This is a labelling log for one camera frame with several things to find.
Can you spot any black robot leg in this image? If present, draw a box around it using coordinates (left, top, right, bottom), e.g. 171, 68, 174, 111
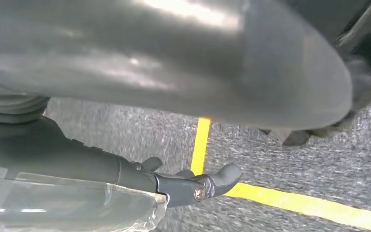
259, 0, 371, 148

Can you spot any yellow floor tape square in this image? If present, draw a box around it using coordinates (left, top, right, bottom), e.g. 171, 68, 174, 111
190, 117, 371, 232

